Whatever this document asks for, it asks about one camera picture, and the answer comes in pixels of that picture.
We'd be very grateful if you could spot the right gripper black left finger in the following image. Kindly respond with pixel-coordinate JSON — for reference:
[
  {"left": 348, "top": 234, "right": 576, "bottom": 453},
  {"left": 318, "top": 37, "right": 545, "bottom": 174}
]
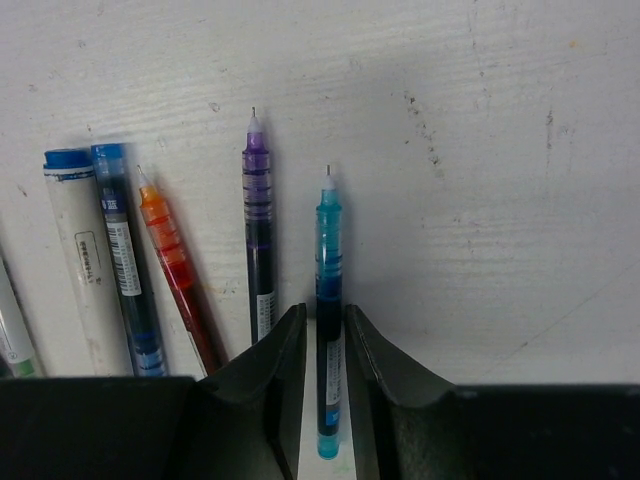
[{"left": 194, "top": 303, "right": 307, "bottom": 479}]

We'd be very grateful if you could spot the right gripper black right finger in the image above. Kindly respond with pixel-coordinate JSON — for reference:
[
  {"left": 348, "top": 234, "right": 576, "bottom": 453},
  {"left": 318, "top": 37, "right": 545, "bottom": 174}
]
[{"left": 344, "top": 305, "right": 458, "bottom": 479}]

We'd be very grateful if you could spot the clear grey pen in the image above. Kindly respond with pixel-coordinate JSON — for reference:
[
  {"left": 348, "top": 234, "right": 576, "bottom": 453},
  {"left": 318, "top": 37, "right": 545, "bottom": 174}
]
[{"left": 1, "top": 260, "right": 43, "bottom": 378}]

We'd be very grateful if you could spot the purple pen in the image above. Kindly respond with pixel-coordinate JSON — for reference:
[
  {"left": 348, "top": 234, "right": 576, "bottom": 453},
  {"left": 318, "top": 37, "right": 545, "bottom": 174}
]
[{"left": 242, "top": 113, "right": 276, "bottom": 344}]

